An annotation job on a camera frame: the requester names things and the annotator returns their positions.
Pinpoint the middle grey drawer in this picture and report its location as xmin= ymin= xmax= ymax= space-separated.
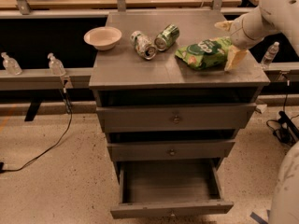
xmin=107 ymin=139 xmax=235 ymax=161

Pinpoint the grey drawer cabinet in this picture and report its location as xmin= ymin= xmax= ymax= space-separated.
xmin=88 ymin=10 xmax=271 ymax=185

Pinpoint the white ceramic bowl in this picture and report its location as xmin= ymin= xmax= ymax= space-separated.
xmin=83 ymin=26 xmax=122 ymax=50

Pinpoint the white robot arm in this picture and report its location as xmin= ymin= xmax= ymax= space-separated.
xmin=215 ymin=0 xmax=299 ymax=224

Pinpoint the clear water bottle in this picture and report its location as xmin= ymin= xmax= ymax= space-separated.
xmin=261 ymin=42 xmax=279 ymax=69

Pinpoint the grey shelf rail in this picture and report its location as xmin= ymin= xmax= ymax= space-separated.
xmin=0 ymin=68 xmax=92 ymax=91

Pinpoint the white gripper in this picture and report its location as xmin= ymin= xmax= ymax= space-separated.
xmin=214 ymin=7 xmax=278 ymax=71

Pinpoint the top grey drawer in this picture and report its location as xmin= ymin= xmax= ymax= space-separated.
xmin=97 ymin=103 xmax=256 ymax=133

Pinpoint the bottom grey drawer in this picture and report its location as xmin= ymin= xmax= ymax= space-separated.
xmin=111 ymin=159 xmax=234 ymax=218

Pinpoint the green rice chip bag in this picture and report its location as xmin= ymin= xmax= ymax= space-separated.
xmin=175 ymin=36 xmax=232 ymax=70

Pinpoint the far left sanitizer bottle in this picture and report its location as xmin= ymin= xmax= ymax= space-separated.
xmin=1 ymin=52 xmax=22 ymax=75

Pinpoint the black cable bundle right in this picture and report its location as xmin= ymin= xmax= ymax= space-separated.
xmin=265 ymin=77 xmax=299 ymax=147

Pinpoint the black floor cable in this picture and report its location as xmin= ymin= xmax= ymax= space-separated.
xmin=0 ymin=77 xmax=73 ymax=175

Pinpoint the grey drawer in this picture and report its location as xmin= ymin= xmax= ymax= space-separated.
xmin=111 ymin=159 xmax=234 ymax=218
xmin=107 ymin=139 xmax=235 ymax=161
xmin=97 ymin=103 xmax=256 ymax=133

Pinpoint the white green soda can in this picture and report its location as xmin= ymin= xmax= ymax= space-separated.
xmin=130 ymin=31 xmax=157 ymax=60

